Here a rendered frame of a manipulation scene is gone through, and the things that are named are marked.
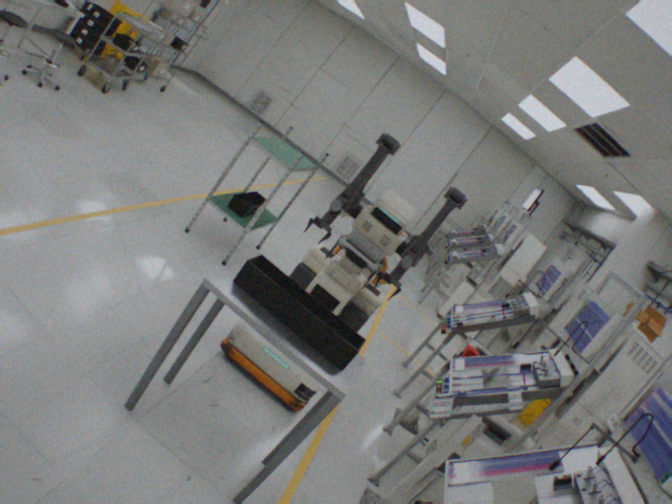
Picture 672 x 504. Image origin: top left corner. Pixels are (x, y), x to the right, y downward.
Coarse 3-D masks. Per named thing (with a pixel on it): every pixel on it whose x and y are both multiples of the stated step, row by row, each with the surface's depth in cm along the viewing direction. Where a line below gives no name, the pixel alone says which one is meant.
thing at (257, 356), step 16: (240, 320) 335; (240, 336) 329; (256, 336) 329; (224, 352) 336; (240, 352) 331; (256, 352) 328; (272, 352) 327; (256, 368) 330; (272, 368) 327; (288, 368) 326; (272, 384) 328; (288, 384) 327; (304, 384) 329; (320, 384) 330; (288, 400) 328; (304, 400) 327
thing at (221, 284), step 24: (240, 264) 252; (216, 288) 217; (240, 288) 231; (192, 312) 221; (216, 312) 263; (240, 312) 216; (264, 312) 227; (168, 336) 225; (192, 336) 268; (264, 336) 215; (288, 336) 223; (312, 360) 219; (360, 360) 249; (144, 384) 231; (336, 384) 214; (312, 408) 259
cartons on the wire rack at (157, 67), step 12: (168, 0) 704; (180, 0) 700; (180, 12) 719; (192, 12) 758; (204, 12) 780; (156, 36) 718; (168, 36) 745; (144, 60) 779; (156, 60) 776; (156, 72) 789
